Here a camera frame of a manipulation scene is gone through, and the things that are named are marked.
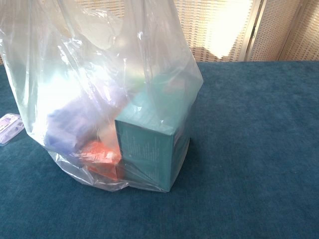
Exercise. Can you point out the purple blue pouch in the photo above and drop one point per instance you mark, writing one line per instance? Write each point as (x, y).
(67, 129)

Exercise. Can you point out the woven folding screen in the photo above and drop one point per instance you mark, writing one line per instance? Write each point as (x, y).
(224, 25)

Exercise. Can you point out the teal velvet tablecloth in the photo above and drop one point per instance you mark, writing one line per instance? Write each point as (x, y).
(249, 149)

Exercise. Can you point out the clear plastic bag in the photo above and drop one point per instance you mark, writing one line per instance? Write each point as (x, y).
(74, 74)

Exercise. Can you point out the orange snack packet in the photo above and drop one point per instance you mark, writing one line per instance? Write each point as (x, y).
(99, 156)

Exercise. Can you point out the teal cardboard box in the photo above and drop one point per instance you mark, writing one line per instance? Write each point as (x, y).
(144, 149)

